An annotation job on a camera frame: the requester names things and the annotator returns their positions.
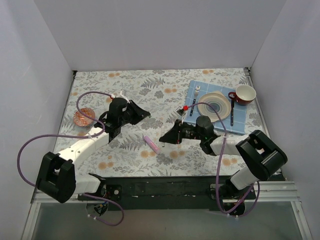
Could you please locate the pink highlighter pen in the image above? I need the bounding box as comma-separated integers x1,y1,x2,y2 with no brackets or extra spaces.
143,135,161,155

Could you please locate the white green-tipped marker pen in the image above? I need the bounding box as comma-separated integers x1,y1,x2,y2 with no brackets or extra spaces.
161,126,165,148

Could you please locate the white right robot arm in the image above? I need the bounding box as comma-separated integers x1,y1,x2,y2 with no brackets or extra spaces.
159,115,288,199

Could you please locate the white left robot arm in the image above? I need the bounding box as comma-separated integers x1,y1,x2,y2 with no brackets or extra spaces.
35,97,151,203

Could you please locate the beige blue-ringed plate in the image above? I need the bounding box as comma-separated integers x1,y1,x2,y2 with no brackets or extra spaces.
197,91,231,123

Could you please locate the blue checkered cloth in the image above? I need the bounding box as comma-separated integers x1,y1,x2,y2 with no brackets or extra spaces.
185,80,247,135

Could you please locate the red patterned small bowl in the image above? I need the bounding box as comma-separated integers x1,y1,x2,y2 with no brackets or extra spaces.
73,107,96,127

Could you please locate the red white mug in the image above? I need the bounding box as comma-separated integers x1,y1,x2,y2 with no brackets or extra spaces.
228,85,257,106

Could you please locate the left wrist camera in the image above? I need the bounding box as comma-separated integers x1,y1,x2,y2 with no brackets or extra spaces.
116,89,130,103

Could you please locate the black-handled knife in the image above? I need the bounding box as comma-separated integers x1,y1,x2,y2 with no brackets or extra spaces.
230,99,235,127

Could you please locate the silver fork black handle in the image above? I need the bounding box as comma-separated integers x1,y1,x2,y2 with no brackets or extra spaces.
189,85,201,117

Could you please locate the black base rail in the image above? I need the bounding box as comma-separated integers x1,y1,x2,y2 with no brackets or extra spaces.
74,176,286,213

